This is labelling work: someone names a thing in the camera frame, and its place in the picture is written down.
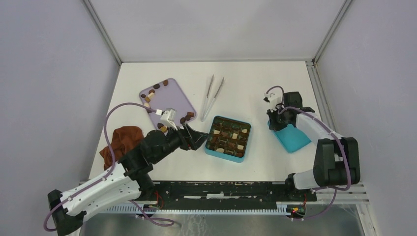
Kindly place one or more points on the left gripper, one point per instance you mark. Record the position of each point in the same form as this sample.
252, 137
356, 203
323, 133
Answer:
191, 138

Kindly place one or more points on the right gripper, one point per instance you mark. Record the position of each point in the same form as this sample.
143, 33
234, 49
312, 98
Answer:
273, 125

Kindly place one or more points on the teal box lid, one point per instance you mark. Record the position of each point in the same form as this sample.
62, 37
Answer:
291, 138

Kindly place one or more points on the metal kitchen tongs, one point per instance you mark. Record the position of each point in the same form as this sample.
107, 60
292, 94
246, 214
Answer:
210, 97

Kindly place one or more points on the teal chocolate box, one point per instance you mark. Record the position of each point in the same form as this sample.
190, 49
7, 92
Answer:
233, 137

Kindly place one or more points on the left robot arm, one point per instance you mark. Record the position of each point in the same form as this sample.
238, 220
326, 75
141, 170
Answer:
128, 179

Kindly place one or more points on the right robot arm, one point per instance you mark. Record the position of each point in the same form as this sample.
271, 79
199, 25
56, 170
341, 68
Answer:
336, 160

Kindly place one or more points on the purple tray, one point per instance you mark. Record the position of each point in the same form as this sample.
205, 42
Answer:
167, 95

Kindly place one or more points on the brown cloth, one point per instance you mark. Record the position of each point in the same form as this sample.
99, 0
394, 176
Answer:
124, 139

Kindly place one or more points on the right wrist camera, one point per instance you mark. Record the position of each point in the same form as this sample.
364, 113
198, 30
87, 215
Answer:
274, 100

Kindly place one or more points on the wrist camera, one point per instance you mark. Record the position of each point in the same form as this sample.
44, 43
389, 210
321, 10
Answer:
274, 100
167, 118

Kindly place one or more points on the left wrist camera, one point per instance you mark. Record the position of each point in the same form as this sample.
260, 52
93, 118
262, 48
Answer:
167, 118

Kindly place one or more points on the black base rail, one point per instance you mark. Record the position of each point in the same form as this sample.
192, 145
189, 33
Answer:
222, 195

